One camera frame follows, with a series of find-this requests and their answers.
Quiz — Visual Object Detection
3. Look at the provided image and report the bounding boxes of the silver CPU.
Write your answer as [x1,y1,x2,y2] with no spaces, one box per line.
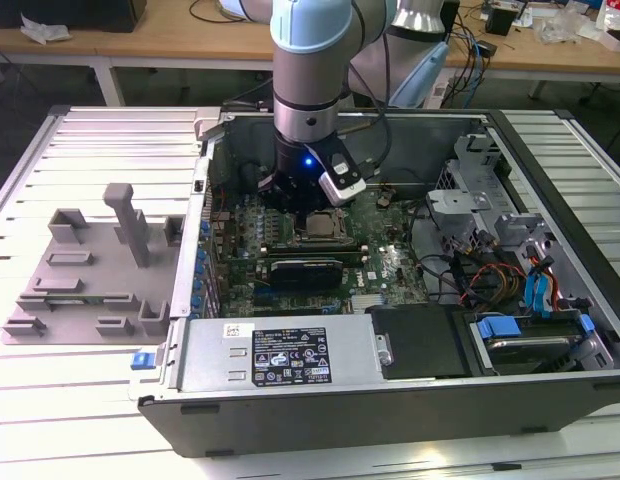
[307,212,341,237]

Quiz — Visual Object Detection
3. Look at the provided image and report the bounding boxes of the metal socket cover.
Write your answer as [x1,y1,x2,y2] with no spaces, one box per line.
[294,208,352,244]

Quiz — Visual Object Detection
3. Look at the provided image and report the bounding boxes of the CPU socket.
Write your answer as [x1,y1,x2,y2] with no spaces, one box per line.
[289,207,354,245]

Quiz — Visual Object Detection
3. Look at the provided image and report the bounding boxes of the black case fan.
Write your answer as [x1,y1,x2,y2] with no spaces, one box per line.
[238,160,265,194]

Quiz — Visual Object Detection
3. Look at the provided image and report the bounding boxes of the dark RAM stick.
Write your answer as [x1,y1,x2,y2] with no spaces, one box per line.
[262,241,365,262]

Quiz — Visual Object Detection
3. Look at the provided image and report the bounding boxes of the black graphics card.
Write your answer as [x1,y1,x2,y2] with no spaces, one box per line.
[267,257,344,292]

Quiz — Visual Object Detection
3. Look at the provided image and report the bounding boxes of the green motherboard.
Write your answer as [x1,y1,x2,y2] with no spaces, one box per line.
[204,184,434,319]

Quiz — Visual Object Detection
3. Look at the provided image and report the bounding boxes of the silver chipset heatsink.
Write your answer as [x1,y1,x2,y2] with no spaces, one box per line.
[350,293,386,315]

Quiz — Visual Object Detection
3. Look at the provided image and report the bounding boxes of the grey metal drive cage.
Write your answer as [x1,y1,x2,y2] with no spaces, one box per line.
[423,132,559,251]

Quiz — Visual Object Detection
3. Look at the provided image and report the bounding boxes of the long wooden desk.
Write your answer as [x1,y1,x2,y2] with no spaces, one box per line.
[0,9,620,109]

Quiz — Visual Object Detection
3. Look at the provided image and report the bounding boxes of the grey power supply unit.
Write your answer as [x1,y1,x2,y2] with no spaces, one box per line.
[178,315,387,394]

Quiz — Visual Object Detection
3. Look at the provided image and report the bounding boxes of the black plastic shroud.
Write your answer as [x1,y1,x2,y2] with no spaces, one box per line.
[364,303,474,381]

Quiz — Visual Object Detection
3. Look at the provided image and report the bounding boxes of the grey plastic parts rack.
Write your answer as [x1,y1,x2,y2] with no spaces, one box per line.
[0,182,186,346]

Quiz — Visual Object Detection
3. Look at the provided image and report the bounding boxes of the small black box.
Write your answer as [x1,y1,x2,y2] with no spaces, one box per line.
[484,3,517,37]

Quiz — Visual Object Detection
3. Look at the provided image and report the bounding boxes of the black open PC case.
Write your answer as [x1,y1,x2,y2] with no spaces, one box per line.
[137,107,620,459]

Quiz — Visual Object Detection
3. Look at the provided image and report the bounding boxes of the large black box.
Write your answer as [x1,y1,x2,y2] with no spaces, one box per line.
[0,0,149,32]

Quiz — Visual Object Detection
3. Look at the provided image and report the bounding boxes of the white crumpled plastic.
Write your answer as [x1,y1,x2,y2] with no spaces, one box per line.
[18,12,72,47]

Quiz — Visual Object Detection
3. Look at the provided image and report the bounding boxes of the hard disk in blue carrier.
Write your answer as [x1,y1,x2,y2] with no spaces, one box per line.
[469,313,596,377]

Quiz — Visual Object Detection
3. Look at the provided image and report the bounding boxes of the clear plastic bags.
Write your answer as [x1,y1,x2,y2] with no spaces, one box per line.
[537,7,599,47]

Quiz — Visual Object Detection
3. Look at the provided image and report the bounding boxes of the red and white bag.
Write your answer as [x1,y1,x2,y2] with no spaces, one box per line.
[595,0,620,52]

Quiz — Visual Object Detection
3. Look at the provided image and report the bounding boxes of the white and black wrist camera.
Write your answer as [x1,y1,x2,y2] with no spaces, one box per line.
[304,142,367,206]

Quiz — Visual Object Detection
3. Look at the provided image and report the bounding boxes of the red yellow black wire bundle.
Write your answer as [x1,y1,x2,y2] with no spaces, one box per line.
[452,249,526,306]

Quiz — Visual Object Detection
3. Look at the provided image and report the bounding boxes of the blue flat wire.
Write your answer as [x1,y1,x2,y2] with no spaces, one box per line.
[522,257,554,315]

